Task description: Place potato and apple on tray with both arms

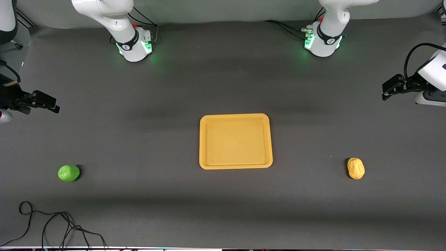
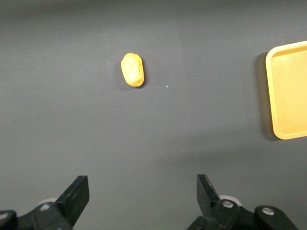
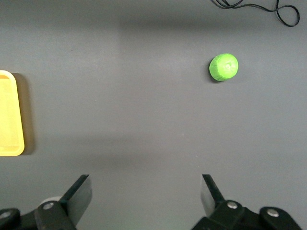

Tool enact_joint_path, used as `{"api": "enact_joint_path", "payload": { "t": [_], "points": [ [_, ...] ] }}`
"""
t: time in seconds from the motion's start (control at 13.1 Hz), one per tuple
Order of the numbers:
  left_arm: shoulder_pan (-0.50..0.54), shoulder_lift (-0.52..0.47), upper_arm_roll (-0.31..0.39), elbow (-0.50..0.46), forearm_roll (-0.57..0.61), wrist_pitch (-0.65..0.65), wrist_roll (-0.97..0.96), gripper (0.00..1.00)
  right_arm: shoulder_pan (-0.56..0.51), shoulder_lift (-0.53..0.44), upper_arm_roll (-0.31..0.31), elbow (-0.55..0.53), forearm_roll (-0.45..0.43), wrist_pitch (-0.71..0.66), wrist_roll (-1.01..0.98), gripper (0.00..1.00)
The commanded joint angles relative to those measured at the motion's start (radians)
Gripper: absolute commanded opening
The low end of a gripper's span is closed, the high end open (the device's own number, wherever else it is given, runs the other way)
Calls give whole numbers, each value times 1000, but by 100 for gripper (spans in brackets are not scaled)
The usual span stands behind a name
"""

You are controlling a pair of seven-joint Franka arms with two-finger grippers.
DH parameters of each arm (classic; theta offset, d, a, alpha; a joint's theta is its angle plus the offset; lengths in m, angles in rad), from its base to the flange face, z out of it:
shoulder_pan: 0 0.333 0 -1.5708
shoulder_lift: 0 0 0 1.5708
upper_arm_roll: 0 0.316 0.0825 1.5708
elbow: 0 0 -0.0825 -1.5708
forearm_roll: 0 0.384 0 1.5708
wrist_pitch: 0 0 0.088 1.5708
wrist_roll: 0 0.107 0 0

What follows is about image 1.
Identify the yellow-brown potato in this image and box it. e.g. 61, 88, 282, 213
347, 157, 366, 180

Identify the yellow rectangular plastic tray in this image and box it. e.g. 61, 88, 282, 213
199, 113, 273, 170

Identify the dark grey table mat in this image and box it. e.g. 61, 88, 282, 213
0, 14, 446, 250

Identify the loose thin black cable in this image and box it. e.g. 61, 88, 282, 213
0, 201, 108, 250

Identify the black left arm base cable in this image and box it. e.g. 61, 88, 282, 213
263, 6, 327, 41

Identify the black arm base cable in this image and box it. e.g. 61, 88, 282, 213
126, 6, 160, 45
263, 6, 327, 41

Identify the black right arm base cable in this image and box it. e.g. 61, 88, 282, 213
126, 6, 160, 45

